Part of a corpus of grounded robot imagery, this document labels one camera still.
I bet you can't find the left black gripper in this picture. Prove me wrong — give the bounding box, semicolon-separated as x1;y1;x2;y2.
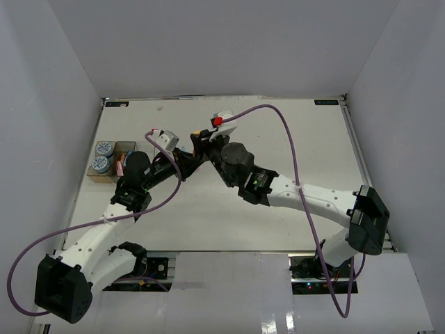
143;148;202;191

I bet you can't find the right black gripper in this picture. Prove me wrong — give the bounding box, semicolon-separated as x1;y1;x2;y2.
191;130;236;189

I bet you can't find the pink correction tape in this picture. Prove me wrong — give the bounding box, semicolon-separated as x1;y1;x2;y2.
116;161;124;177

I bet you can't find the blue cleaning gel jar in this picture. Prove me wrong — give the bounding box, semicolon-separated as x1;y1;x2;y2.
91;156;111;174
95;141;114;159

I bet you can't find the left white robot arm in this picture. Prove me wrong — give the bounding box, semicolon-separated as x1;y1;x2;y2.
35;148;202;324

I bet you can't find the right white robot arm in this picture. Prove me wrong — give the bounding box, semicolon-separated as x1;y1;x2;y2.
191;130;390;278

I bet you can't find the clear compartment organizer tray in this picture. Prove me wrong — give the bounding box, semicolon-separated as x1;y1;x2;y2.
86;141;155;184

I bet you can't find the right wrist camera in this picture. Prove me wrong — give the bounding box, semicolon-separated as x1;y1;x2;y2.
209;110;237;141

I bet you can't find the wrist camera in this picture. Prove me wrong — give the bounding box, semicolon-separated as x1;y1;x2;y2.
209;110;237;141
152;129;179;152

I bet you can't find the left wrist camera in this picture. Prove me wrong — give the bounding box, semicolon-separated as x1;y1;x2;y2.
152;129;179;152

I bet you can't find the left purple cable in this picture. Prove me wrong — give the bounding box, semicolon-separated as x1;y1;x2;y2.
6;129;184;317

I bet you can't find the purple cable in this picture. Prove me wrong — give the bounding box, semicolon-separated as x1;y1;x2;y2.
225;104;366;319
6;129;184;317

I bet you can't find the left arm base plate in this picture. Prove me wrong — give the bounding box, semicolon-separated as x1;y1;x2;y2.
118;255;170;283

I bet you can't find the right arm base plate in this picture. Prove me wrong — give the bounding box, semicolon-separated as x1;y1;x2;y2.
289;255;351;295

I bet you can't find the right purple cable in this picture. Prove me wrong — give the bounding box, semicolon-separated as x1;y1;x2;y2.
225;104;366;319

